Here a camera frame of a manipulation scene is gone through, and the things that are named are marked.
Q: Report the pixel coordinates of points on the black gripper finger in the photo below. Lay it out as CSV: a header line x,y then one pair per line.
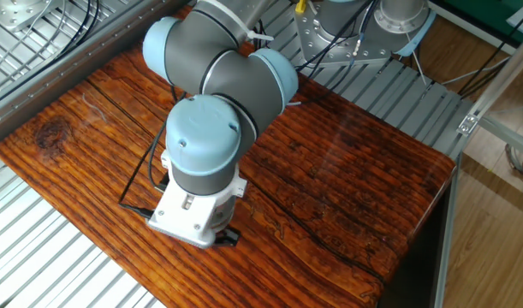
x,y
229,238

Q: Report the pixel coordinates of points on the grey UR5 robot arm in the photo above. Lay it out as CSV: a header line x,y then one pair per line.
x,y
201,137

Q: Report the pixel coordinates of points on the wood grain print mat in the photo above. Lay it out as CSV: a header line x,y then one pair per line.
x,y
329,192

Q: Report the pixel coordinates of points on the yellow connector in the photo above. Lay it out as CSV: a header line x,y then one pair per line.
x,y
301,5

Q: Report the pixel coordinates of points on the silver perforated mounting plate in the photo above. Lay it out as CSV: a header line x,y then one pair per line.
x,y
13,13

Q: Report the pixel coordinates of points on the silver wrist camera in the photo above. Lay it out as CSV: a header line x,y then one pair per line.
x,y
180,235

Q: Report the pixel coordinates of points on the white plastic wrist mount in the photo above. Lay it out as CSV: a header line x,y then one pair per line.
x,y
188,209

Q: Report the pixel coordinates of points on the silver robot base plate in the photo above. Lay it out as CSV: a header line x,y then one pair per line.
x,y
329,51

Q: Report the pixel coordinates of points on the grey table frame leg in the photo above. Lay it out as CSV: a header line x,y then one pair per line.
x,y
446,256

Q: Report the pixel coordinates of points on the grey aluminium side rail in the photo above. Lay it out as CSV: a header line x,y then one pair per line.
x,y
38,92

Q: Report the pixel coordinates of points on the silver corner bracket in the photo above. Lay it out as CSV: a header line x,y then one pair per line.
x,y
467,124

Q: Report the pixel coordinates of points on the aluminium frame beam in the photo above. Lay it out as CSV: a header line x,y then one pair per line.
x,y
509,137

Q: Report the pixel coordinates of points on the aluminium frame post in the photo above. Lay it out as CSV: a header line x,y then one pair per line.
x,y
501,72

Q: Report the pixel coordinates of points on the green board with white frame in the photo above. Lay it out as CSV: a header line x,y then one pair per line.
x,y
479,10

